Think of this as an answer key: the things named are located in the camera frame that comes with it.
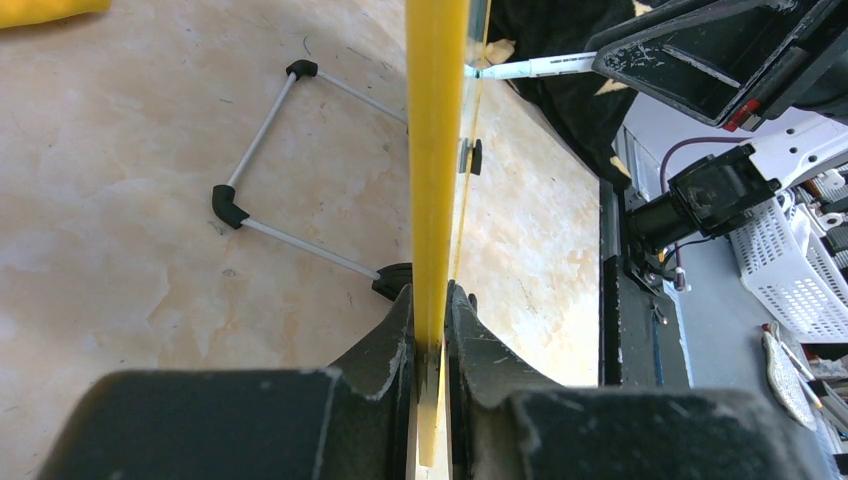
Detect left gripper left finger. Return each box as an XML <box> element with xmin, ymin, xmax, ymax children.
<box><xmin>39</xmin><ymin>287</ymin><xmax>415</xmax><ymax>479</ymax></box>

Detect flat speckled tool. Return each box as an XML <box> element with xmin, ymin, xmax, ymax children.
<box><xmin>761</xmin><ymin>323</ymin><xmax>817</xmax><ymax>432</ymax></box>

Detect white perforated plastic basket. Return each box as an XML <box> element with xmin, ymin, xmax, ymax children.
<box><xmin>729</xmin><ymin>192</ymin><xmax>847</xmax><ymax>344</ymax></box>

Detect yellow-framed whiteboard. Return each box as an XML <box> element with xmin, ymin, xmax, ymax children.
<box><xmin>405</xmin><ymin>1</ymin><xmax>490</xmax><ymax>467</ymax></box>

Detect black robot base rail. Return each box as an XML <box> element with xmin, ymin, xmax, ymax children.
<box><xmin>598</xmin><ymin>180</ymin><xmax>693</xmax><ymax>389</ymax></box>

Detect whiteboard wire stand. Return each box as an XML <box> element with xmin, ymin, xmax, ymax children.
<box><xmin>211</xmin><ymin>59</ymin><xmax>412</xmax><ymax>301</ymax></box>

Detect folded yellow cloth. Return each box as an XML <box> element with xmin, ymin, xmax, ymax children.
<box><xmin>1</xmin><ymin>0</ymin><xmax>112</xmax><ymax>29</ymax></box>

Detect black floral blanket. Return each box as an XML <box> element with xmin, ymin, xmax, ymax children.
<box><xmin>488</xmin><ymin>0</ymin><xmax>663</xmax><ymax>190</ymax></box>

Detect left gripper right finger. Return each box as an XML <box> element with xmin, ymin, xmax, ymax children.
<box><xmin>445</xmin><ymin>284</ymin><xmax>815</xmax><ymax>479</ymax></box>

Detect green whiteboard marker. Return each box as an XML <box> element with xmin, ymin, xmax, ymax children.
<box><xmin>464</xmin><ymin>52</ymin><xmax>596</xmax><ymax>80</ymax></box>

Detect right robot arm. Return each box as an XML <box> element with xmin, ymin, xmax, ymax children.
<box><xmin>588</xmin><ymin>0</ymin><xmax>847</xmax><ymax>253</ymax></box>

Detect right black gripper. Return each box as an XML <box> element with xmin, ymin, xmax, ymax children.
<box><xmin>589</xmin><ymin>1</ymin><xmax>847</xmax><ymax>132</ymax></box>

